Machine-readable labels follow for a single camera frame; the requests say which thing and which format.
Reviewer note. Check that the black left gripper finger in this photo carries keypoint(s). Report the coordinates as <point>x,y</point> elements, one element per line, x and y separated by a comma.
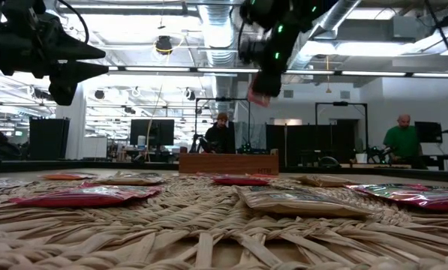
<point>77,52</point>
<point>70,78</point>

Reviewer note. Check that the orange peach tea packet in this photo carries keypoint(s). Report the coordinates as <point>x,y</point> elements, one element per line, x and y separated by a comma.
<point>259,100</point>
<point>68,176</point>

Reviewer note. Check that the red strawberry tea packet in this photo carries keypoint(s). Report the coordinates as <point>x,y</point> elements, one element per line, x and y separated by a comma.
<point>388,186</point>
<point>426,200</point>
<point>240,181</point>
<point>77,198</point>

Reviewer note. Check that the beige vanilla tea packet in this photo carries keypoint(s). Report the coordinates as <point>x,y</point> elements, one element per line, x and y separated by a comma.
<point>130,180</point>
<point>302,204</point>
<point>326,181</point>

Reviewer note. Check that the background black robot arm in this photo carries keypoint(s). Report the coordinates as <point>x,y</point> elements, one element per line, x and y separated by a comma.
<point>377,153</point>
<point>200,144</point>

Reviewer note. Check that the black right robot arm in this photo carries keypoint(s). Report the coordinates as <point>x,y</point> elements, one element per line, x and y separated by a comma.
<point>283,37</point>

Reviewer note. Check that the wooden tea organizer box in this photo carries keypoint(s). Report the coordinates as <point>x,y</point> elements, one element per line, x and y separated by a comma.
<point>227,163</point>

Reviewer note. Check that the flat foil tea packet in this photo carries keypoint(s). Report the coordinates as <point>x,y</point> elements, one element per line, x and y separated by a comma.
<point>2,184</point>

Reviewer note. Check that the long ceiling light bar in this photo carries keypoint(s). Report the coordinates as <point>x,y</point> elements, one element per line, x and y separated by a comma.
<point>227,70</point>

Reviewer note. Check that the black partition panel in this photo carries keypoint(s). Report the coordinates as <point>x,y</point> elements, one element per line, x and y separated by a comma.
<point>298,142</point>

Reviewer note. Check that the tall black cabinet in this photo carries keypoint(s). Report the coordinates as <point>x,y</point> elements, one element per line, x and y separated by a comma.
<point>49,138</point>

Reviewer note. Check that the white cabinet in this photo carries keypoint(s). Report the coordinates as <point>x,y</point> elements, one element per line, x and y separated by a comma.
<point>95,147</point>

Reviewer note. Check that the black computer monitor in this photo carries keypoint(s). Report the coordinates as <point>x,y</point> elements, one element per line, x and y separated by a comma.
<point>152,131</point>

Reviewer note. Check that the white plant pot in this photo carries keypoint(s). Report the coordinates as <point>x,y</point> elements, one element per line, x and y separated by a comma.
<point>361,158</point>

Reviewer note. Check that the round woven straw mat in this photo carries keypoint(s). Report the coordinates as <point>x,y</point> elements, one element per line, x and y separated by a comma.
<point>208,225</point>

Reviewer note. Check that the wall vent grille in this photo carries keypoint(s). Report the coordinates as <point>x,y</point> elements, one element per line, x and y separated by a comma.
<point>288,94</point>
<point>344,95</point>

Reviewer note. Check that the black metal frame stand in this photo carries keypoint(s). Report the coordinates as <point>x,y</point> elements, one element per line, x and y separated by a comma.
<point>221,99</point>
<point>340,103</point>

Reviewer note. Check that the silver ventilation duct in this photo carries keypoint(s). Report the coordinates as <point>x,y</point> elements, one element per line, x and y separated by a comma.
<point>340,15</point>
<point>220,33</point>

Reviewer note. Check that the black table frame rail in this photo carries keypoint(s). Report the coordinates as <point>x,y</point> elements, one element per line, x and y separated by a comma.
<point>58,165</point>

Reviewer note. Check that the black wall monitor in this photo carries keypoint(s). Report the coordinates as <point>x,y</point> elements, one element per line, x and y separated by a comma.
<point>428,132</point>

